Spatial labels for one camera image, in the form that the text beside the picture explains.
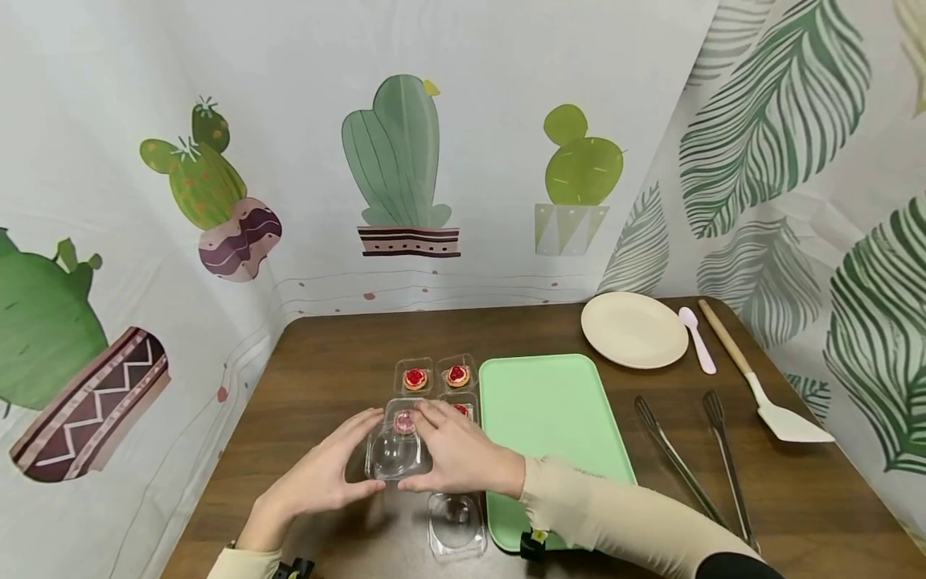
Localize person's right hand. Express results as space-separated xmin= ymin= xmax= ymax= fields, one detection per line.
xmin=396 ymin=400 xmax=527 ymax=499

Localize person's left hand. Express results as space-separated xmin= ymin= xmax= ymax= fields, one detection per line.
xmin=242 ymin=408 xmax=388 ymax=533

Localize clear plastic tart box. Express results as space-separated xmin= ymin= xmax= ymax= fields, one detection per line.
xmin=363 ymin=354 xmax=489 ymax=562

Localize person's left forearm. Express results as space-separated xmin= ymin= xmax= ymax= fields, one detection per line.
xmin=206 ymin=519 xmax=290 ymax=579

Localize person's right forearm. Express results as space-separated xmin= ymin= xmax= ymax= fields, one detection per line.
xmin=518 ymin=455 xmax=786 ymax=579

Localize light green plastic tray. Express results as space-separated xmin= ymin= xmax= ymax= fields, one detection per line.
xmin=477 ymin=354 xmax=638 ymax=554

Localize cream round plate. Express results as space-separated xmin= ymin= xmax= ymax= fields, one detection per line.
xmin=580 ymin=291 xmax=690 ymax=371

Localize pink plastic spoon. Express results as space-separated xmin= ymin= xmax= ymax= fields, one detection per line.
xmin=678 ymin=306 xmax=718 ymax=376

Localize metal tongs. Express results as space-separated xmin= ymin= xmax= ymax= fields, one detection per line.
xmin=634 ymin=390 xmax=762 ymax=556

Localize white spatula with wooden handle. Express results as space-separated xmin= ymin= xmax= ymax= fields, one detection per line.
xmin=698 ymin=299 xmax=837 ymax=445

